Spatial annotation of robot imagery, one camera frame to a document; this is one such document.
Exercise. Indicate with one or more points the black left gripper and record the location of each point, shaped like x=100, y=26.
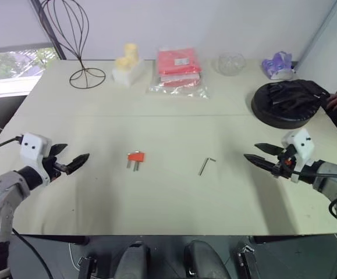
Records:
x=53, y=169

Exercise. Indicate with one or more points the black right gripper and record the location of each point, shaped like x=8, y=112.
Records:
x=284, y=171

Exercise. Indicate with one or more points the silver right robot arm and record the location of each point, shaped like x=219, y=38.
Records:
x=331, y=178

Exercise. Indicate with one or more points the metal hex key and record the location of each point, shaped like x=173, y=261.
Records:
x=203, y=168

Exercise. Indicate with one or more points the red rectangular block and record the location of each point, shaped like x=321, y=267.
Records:
x=135, y=157

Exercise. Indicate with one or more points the black crumpled fabric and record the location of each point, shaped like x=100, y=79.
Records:
x=296, y=94

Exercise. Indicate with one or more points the purple and white bundle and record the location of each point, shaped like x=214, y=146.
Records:
x=277, y=66

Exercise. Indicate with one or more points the clear glass bowl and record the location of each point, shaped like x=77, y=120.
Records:
x=230, y=64

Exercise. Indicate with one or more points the window with green view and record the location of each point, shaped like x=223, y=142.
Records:
x=14, y=65

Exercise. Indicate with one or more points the black table clamp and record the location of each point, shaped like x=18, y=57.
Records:
x=87, y=266
x=247, y=261

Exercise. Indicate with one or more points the short pale yellow candle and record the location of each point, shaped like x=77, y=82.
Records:
x=123, y=63

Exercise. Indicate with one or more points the clear plastic bag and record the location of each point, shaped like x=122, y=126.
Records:
x=177, y=88

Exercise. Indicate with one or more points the dark rounded shape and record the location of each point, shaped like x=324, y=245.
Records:
x=204, y=260
x=134, y=260

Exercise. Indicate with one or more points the tall pale yellow candle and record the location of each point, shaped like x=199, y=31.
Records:
x=131, y=50

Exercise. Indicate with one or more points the red flat packet stack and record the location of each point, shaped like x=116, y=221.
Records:
x=178, y=62

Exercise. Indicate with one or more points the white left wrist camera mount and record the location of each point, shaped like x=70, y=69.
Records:
x=35, y=148

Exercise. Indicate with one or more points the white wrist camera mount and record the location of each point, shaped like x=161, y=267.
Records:
x=35, y=148
x=302, y=145

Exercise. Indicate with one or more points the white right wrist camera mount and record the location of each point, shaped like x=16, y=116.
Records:
x=302, y=145

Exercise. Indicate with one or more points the black slanted window post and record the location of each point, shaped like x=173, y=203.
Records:
x=50, y=32

